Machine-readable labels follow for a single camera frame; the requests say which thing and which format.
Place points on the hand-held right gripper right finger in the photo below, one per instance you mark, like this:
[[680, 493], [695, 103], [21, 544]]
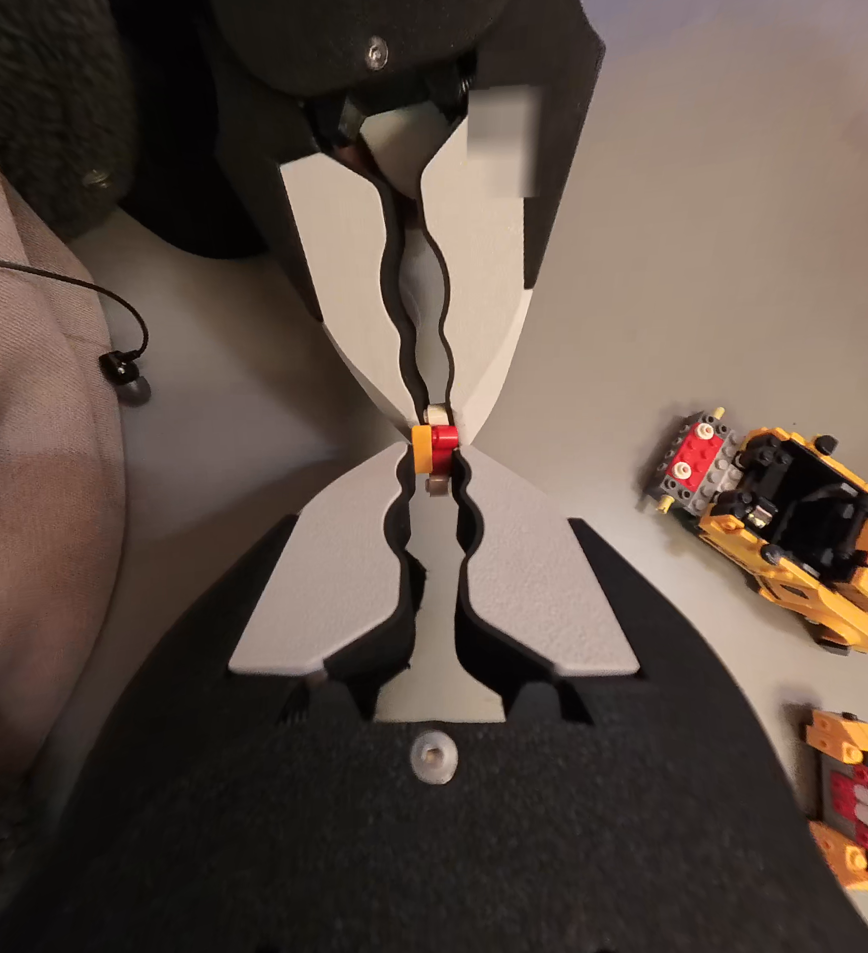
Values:
[[546, 581]]

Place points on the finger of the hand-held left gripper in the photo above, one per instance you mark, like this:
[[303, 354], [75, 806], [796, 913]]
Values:
[[337, 246], [486, 260]]

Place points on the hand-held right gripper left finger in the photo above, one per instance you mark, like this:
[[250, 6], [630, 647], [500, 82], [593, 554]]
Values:
[[330, 581]]

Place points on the orange and red lego assembly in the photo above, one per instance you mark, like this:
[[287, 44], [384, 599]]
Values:
[[425, 447]]

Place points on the orange lego frame piece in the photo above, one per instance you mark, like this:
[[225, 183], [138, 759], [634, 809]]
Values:
[[844, 737]]

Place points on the yellow lego car model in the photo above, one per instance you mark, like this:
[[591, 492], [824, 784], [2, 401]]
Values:
[[814, 536]]

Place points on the person's beige sweater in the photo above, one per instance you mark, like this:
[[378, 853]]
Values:
[[32, 521]]

